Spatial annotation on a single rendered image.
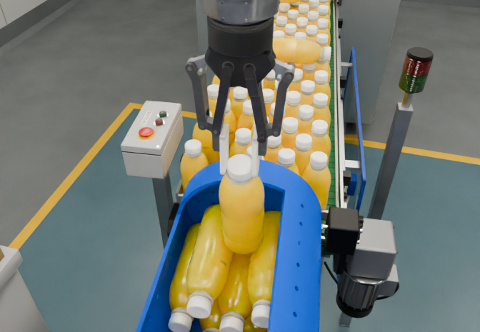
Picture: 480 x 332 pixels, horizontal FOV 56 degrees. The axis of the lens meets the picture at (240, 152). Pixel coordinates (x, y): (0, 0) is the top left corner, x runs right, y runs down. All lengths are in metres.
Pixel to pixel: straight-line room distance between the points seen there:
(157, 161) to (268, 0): 0.70
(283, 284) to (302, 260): 0.07
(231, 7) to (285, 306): 0.41
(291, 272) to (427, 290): 1.61
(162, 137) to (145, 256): 1.23
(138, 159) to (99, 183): 1.58
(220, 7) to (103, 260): 1.93
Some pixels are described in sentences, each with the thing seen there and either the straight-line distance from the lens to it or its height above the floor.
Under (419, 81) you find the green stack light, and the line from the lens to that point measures 1.22.
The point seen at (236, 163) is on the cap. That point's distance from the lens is 0.65.
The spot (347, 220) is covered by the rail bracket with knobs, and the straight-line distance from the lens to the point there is 1.06.
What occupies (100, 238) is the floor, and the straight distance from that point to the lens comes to 2.40.
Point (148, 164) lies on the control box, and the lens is 1.13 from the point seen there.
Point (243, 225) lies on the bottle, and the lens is 0.72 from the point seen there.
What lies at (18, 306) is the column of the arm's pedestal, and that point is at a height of 0.86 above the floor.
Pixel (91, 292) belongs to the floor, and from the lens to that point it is 2.22.
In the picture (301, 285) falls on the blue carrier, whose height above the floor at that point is 1.19.
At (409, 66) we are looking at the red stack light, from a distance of 1.21.
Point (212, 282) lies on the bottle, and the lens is 0.77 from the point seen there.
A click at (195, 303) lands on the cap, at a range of 0.76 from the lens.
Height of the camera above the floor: 1.77
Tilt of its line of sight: 40 degrees down
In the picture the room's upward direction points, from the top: straight up
